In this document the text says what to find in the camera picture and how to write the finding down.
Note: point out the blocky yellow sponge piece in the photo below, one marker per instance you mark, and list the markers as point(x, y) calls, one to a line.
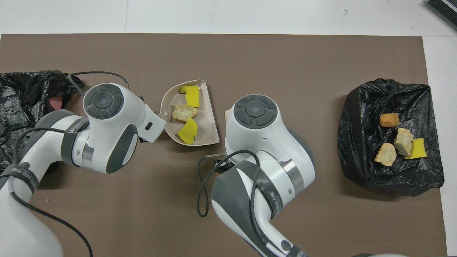
point(188, 132)

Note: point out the brown paper table mat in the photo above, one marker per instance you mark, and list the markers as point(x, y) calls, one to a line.
point(285, 64)

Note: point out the beige plastic dustpan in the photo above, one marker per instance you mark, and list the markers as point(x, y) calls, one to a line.
point(205, 121)

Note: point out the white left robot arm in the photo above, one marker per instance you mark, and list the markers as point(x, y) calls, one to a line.
point(107, 142)

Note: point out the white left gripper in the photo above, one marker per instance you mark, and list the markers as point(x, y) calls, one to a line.
point(153, 123)

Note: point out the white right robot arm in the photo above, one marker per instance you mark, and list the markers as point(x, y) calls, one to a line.
point(264, 142)

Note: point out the orange striped bread piece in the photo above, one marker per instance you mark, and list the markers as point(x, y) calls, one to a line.
point(385, 154)

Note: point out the beige brush with black bristles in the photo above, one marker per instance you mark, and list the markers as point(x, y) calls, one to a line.
point(228, 117)

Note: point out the pale cream scrap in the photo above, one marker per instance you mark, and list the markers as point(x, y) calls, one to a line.
point(403, 142)

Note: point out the dark grey ribbed object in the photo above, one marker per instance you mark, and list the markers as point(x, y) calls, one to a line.
point(444, 9)

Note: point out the black plastic trash bag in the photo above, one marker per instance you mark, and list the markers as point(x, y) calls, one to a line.
point(360, 142)
point(21, 96)

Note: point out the brown cork-like bread piece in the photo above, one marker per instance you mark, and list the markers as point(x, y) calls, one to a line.
point(389, 120)

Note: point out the pink bin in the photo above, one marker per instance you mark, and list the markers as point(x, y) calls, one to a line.
point(55, 103)

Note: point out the small yellow sponge piece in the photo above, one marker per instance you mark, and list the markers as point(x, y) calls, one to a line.
point(419, 151)

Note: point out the hooked yellow sponge piece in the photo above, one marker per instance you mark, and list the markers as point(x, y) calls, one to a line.
point(192, 96)

